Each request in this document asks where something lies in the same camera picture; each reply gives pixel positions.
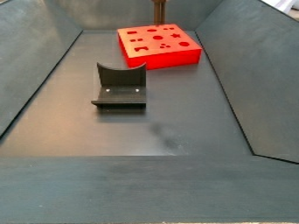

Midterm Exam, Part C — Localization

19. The brown three prong object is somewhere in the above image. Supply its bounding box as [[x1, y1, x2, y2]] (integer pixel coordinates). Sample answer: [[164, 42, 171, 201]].
[[152, 0, 167, 25]]

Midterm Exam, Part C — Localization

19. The black curved fixture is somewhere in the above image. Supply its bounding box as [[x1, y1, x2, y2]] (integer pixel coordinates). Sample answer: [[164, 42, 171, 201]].
[[90, 64, 145, 107]]

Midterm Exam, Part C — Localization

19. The red block with shaped holes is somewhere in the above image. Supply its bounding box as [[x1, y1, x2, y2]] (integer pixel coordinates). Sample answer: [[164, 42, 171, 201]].
[[116, 24, 201, 70]]

